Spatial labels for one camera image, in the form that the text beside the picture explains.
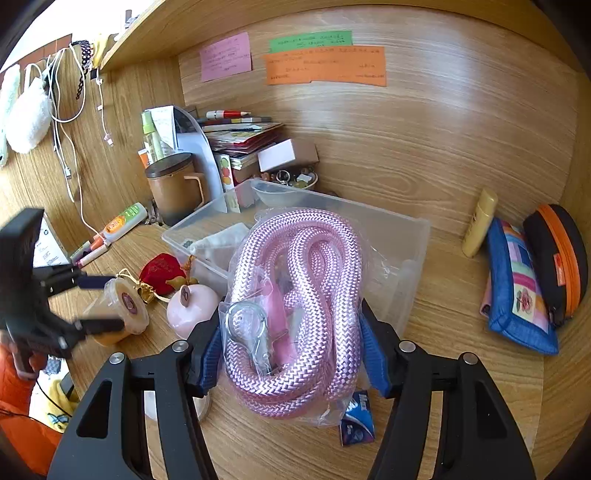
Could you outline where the white tube orange label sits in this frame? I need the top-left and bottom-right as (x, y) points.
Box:
(102, 203), (148, 241)

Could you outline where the wooden desktop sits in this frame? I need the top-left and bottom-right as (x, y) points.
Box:
(46, 185), (578, 480)

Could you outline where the pink round jar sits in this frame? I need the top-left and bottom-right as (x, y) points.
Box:
(166, 284), (220, 337)

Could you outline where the pink paper note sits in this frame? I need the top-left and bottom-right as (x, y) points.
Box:
(200, 32), (253, 84)

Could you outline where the white bowl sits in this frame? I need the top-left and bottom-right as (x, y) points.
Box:
(253, 173), (320, 208)

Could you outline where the small blue packet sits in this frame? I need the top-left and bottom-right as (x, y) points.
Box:
(339, 390), (377, 446)

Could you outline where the fruit sticker card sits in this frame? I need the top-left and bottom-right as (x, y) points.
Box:
(215, 154), (236, 192)

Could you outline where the black lace headband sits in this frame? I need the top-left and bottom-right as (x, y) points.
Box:
(69, 41), (95, 101)

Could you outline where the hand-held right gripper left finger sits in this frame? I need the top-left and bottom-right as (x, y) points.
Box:
(48, 318), (227, 480)

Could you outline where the red velvet apple gold bow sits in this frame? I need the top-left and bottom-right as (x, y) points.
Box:
(117, 253), (199, 305)

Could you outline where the white brown cardboard box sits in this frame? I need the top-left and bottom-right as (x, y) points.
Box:
(257, 138), (320, 174)

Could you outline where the clear plastic bin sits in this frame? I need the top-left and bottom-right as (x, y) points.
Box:
(161, 179), (431, 342)

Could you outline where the white paper receipt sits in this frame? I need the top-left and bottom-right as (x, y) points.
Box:
(150, 107), (178, 153)

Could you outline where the pale round dish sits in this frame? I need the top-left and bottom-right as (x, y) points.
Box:
(143, 390), (213, 423)

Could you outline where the orange marker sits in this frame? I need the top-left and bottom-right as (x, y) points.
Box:
(69, 233), (110, 260)

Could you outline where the white cloth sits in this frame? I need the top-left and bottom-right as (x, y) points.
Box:
(190, 223), (252, 280)

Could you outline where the blue patchwork pouch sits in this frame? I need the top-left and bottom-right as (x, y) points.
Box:
(480, 217), (559, 356)

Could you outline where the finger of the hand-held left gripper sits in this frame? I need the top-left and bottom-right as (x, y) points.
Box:
(34, 264), (118, 298)
(28, 316), (126, 361)

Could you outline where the stack of books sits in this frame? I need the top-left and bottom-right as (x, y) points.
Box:
(198, 117), (287, 183)

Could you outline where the green spray bottle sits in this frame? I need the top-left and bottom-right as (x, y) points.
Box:
(141, 111), (163, 162)

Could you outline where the black orange zip case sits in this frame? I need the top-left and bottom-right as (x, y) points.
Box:
(523, 204), (589, 328)

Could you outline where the yellow cloth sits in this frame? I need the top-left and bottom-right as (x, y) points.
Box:
(30, 378), (79, 432)

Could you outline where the wooden shelf board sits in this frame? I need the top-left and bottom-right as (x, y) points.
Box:
(99, 0), (555, 72)

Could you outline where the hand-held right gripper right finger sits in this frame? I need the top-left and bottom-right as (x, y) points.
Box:
(360, 298), (536, 480)

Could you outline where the yellow plush item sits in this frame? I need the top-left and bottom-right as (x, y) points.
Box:
(92, 33), (122, 70)

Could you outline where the green paper note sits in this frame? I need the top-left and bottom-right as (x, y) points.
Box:
(269, 30), (354, 54)

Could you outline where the white printed card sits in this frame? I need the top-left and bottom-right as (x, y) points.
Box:
(32, 212), (70, 268)

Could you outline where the pink marker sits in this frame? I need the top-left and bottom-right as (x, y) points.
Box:
(76, 246), (112, 270)

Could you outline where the brown lidded mug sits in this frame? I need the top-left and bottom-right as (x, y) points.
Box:
(145, 153), (206, 227)

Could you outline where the yellow tube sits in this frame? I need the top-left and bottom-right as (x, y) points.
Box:
(462, 187), (499, 258)

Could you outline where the pink rope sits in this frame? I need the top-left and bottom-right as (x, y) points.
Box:
(221, 208), (402, 428)

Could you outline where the orange paper note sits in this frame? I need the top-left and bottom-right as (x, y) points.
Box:
(264, 45), (387, 88)

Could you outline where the white fluffy hanging bag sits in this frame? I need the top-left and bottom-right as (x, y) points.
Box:
(11, 65), (52, 153)

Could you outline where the white curved bookend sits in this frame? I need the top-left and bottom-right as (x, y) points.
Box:
(173, 105), (225, 204)

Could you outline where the pale green fluffy bag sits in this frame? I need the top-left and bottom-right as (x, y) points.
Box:
(0, 65), (21, 167)

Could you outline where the pile of beads and rings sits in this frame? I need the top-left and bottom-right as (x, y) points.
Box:
(261, 167), (318, 189)

